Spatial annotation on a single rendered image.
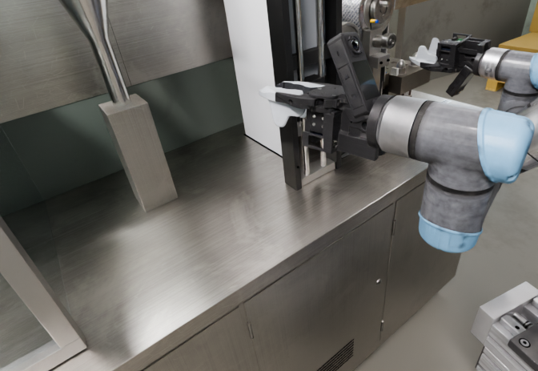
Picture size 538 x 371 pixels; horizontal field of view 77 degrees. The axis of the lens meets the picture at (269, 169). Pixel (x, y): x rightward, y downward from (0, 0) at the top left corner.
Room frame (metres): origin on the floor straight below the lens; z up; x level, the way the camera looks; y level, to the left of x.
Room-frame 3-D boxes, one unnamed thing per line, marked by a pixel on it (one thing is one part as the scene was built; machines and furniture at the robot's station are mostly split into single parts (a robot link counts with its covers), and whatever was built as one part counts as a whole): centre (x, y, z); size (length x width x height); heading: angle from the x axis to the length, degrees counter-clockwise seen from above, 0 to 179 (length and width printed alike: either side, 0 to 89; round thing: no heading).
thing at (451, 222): (0.35, -0.25, 1.11); 0.11 x 0.08 x 0.11; 135
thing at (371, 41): (0.98, -0.35, 1.05); 0.06 x 0.05 x 0.31; 31
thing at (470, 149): (0.33, -0.23, 1.21); 0.11 x 0.08 x 0.09; 45
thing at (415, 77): (1.27, -0.43, 1.00); 0.40 x 0.16 x 0.06; 31
